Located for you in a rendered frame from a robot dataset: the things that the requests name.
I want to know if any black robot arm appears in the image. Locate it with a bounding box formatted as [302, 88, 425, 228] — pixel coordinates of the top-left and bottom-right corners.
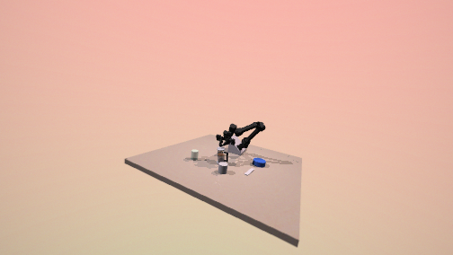
[223, 121, 266, 151]

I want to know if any white flat bar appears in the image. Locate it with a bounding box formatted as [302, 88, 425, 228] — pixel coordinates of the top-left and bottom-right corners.
[245, 168, 254, 176]

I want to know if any french press with black knob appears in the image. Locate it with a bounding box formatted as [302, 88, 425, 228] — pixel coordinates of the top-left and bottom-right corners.
[217, 144, 228, 164]

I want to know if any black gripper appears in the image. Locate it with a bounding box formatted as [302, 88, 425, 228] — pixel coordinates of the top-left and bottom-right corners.
[216, 135, 235, 146]

